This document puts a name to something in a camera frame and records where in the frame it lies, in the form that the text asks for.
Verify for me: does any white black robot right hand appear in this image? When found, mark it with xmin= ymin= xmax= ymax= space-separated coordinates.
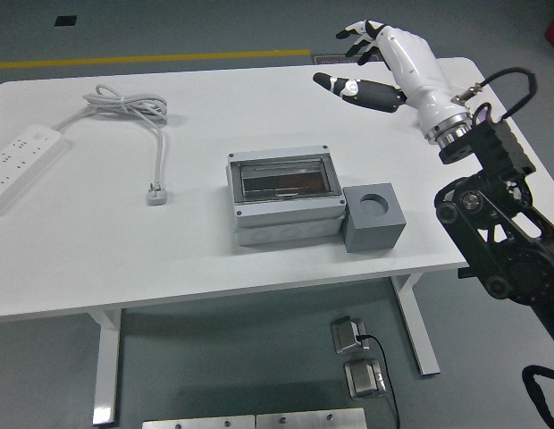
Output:
xmin=312 ymin=19 xmax=468 ymax=136

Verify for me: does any transparent hinged box lid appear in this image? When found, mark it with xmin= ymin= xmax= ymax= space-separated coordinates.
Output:
xmin=229 ymin=154 xmax=340 ymax=202

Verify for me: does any grey plastic junction box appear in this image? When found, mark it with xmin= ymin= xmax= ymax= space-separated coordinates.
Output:
xmin=226 ymin=143 xmax=348 ymax=247

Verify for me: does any grey cube battery holder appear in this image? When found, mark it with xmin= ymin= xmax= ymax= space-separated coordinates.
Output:
xmin=341 ymin=181 xmax=407 ymax=255

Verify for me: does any dark floor sign plate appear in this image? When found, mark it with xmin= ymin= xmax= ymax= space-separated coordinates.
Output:
xmin=311 ymin=53 xmax=364 ymax=67

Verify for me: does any white table leg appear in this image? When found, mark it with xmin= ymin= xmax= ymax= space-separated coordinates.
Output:
xmin=391 ymin=273 xmax=441 ymax=377
xmin=87 ymin=307 xmax=123 ymax=425

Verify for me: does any silver metal plate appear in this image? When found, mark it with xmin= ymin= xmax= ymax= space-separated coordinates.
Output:
xmin=256 ymin=408 xmax=367 ymax=429
xmin=141 ymin=415 xmax=256 ymax=429

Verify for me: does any white power strip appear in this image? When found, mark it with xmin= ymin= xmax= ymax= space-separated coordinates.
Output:
xmin=0 ymin=123 xmax=69 ymax=216

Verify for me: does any white power cord with plug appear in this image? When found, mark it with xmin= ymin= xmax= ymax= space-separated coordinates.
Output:
xmin=53 ymin=84 xmax=174 ymax=206

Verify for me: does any black floor cable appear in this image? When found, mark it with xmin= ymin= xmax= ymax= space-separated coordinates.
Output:
xmin=356 ymin=333 xmax=401 ymax=429

